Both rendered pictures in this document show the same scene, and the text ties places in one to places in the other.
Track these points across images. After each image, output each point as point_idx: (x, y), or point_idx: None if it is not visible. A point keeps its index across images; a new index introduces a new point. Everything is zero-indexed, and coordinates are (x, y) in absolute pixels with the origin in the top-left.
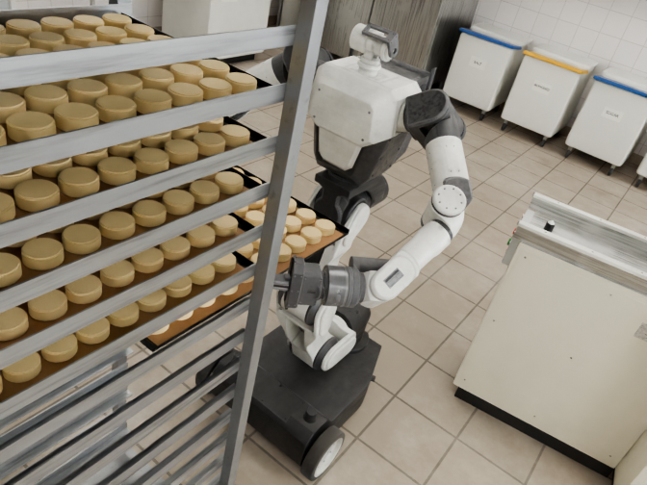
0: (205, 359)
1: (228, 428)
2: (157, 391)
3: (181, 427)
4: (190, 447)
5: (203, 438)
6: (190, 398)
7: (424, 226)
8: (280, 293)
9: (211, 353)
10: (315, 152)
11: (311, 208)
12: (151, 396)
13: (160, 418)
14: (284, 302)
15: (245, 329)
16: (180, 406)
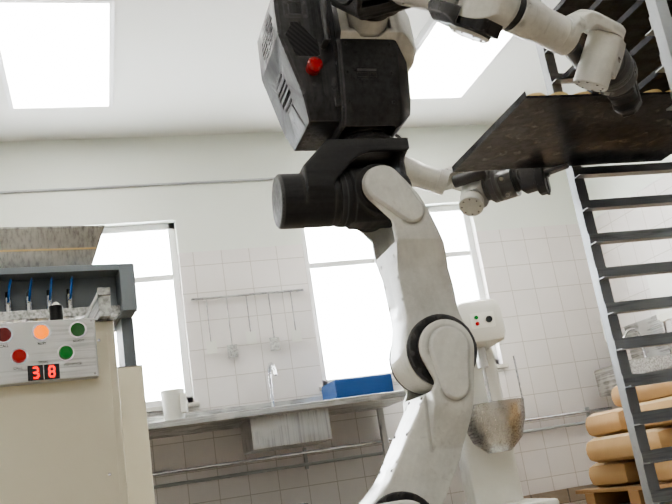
0: (627, 200)
1: (619, 323)
2: (665, 197)
3: (659, 262)
4: (658, 300)
5: (645, 303)
6: (646, 232)
7: (413, 159)
8: (472, 336)
9: (621, 198)
10: (409, 105)
11: (471, 147)
12: (670, 198)
13: (670, 228)
14: (548, 192)
15: (586, 208)
16: (654, 233)
